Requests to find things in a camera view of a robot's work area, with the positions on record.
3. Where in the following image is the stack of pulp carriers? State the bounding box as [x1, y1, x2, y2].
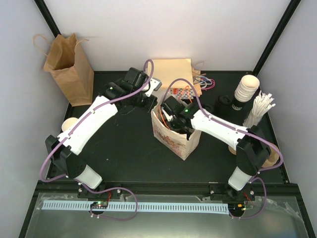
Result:
[228, 146, 279, 175]

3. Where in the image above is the black lid stack left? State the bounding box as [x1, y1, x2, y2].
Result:
[203, 103, 214, 114]

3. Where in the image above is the white printed paper bag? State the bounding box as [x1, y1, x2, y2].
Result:
[151, 85, 202, 161]

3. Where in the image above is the right circuit board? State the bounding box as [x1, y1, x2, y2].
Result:
[228, 203, 254, 211]

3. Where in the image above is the right black frame post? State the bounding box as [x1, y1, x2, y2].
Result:
[252, 0, 301, 76]

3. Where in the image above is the left paper cup stack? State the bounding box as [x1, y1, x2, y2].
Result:
[61, 117, 78, 132]

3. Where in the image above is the flat brown handled bag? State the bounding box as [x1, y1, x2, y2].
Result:
[192, 61, 215, 96]

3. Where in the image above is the left circuit board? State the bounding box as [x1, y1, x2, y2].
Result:
[90, 201, 108, 209]

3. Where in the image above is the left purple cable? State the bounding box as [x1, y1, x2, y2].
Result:
[39, 59, 155, 183]

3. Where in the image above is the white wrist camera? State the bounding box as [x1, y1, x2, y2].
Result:
[161, 105, 174, 122]
[143, 77, 162, 97]

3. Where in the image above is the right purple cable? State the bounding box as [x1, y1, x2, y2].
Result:
[165, 78, 283, 172]

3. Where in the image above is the black lid stack right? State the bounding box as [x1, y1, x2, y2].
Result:
[214, 95, 232, 115]

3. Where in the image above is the standing brown paper bag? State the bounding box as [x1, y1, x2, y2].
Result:
[33, 33, 94, 107]

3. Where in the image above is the light blue cable duct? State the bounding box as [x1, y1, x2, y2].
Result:
[42, 200, 229, 215]

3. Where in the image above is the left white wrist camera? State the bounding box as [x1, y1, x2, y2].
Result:
[143, 77, 162, 97]

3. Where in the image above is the left black frame post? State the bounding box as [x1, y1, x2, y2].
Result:
[34, 0, 61, 38]

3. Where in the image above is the cup of wrapped straws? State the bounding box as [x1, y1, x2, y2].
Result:
[243, 91, 275, 128]

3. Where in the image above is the black lid stack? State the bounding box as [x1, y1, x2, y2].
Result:
[203, 103, 214, 114]
[214, 95, 232, 115]

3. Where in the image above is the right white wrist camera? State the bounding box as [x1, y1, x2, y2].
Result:
[161, 105, 174, 122]

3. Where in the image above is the circuit board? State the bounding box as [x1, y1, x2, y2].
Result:
[228, 203, 254, 211]
[90, 201, 108, 209]

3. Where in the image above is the paper cup stack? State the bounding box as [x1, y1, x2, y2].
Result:
[61, 117, 78, 132]
[232, 74, 260, 111]

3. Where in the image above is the black front rail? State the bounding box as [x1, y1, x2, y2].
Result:
[37, 180, 236, 198]

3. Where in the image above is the flat tan paper bag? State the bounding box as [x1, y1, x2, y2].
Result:
[152, 59, 193, 88]

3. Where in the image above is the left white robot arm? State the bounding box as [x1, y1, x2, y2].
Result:
[45, 67, 162, 198]

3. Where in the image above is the blue checkered paper bag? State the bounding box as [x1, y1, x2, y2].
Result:
[170, 86, 195, 100]

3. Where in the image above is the right paper cup stack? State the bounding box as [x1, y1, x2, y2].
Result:
[232, 74, 260, 111]

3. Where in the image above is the black frame post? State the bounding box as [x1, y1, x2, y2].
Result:
[252, 0, 301, 76]
[34, 0, 61, 38]

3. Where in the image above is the purple cable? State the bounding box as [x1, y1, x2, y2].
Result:
[165, 78, 283, 172]
[39, 59, 155, 183]

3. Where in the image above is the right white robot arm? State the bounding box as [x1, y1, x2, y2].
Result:
[161, 96, 271, 200]

